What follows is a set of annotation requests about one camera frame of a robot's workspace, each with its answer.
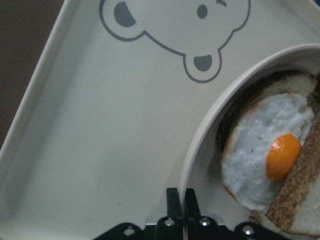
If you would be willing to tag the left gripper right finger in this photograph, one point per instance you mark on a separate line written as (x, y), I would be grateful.
(192, 214)

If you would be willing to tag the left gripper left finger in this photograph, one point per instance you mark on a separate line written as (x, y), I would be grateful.
(174, 220)

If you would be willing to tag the beige round plate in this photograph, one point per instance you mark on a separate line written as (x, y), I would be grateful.
(201, 169)

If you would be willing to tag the white bear print tray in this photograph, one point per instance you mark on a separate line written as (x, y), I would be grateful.
(115, 100)

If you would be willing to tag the fried egg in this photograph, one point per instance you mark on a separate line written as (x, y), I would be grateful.
(244, 157)

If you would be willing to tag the bread slice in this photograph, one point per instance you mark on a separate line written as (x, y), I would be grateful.
(286, 81)
(296, 207)

